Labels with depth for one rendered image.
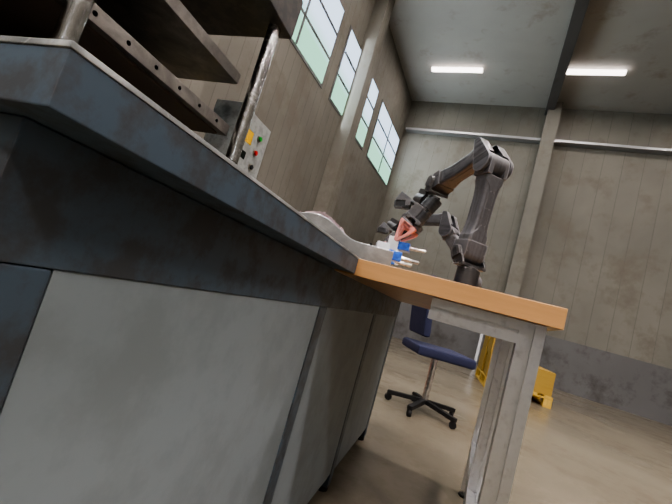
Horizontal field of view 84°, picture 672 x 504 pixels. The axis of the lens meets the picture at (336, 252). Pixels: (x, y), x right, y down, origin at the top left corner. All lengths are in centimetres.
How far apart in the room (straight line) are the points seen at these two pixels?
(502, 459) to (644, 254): 991
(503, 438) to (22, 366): 72
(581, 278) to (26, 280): 1013
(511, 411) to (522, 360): 9
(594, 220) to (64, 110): 1048
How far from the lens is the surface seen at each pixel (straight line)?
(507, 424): 81
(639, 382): 1037
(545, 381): 613
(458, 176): 128
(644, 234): 1073
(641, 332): 1039
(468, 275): 106
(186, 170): 32
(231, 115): 199
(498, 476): 84
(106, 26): 141
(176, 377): 48
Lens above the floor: 71
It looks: 6 degrees up
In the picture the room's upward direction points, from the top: 16 degrees clockwise
